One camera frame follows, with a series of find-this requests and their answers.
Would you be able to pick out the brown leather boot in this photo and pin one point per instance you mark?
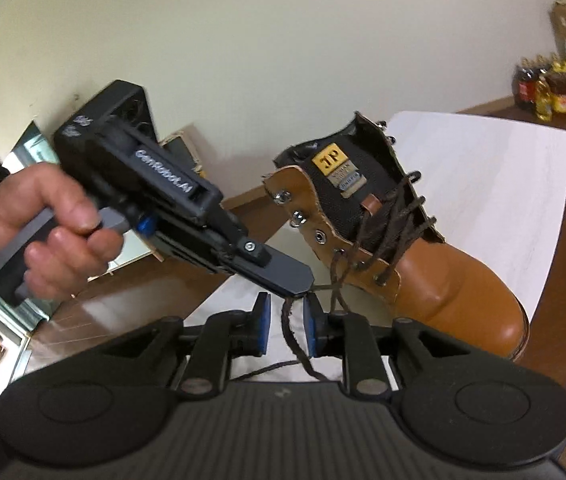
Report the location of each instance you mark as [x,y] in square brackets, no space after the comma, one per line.
[453,290]

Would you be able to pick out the group of plastic bottles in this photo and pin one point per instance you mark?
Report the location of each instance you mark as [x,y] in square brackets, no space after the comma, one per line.
[548,90]

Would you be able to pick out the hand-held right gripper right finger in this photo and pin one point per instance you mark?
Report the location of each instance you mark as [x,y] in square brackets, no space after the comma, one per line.
[310,327]

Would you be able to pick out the dark brown shoelace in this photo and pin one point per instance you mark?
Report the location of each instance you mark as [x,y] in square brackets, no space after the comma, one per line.
[290,330]

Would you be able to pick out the person's left hand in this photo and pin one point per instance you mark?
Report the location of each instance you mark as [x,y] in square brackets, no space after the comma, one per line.
[38,190]

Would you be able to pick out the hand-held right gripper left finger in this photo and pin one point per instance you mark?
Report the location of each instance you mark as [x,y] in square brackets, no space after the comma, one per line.
[262,322]

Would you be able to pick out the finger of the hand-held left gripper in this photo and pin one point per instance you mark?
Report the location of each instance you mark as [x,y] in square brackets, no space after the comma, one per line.
[288,275]

